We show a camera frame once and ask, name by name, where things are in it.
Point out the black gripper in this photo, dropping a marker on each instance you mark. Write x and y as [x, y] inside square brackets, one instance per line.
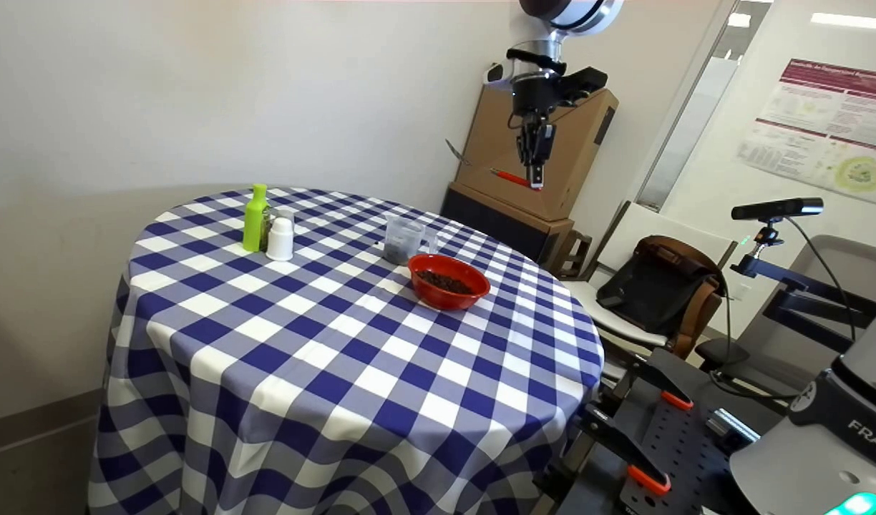
[536, 104]

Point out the clear plastic cup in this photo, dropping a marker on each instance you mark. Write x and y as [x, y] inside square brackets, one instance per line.
[405, 228]

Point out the dark beans in bowl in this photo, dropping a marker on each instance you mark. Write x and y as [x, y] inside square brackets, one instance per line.
[447, 280]

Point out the dark beans in cup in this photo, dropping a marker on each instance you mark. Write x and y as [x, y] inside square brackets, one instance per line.
[400, 253]

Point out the red bowl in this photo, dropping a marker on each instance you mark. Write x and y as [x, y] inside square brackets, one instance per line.
[447, 299]

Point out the large cardboard box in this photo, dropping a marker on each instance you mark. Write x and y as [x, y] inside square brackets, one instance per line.
[581, 160]

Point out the black box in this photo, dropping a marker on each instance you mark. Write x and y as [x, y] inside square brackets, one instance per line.
[513, 228]

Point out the dark wooden stool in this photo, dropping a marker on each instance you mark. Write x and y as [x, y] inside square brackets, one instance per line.
[577, 253]

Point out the white chair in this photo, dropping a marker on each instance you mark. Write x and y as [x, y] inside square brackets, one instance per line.
[639, 223]

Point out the brown bag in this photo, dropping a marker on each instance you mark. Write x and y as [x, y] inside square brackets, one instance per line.
[663, 280]

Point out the grey shaker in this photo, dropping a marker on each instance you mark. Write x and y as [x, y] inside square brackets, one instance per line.
[287, 213]

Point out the white bottle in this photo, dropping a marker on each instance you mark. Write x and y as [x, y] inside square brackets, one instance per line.
[281, 243]

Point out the green bottle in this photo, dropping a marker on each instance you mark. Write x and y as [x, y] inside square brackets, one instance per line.
[257, 223]

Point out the blue white checkered tablecloth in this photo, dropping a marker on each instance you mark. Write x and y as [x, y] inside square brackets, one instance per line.
[314, 382]

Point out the black perforated mounting table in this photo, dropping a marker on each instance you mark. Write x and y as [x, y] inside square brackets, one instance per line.
[686, 447]

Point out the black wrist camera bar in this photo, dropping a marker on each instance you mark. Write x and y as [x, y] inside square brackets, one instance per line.
[586, 80]

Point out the grey metal wall rail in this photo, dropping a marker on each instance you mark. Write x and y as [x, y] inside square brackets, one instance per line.
[692, 124]

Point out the black stereo camera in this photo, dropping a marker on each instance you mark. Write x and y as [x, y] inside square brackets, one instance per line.
[778, 207]

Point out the black camera stand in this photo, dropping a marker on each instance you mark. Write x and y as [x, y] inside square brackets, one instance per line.
[766, 269]

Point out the wall poster with maroon header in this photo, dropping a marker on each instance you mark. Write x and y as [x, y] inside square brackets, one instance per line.
[829, 124]

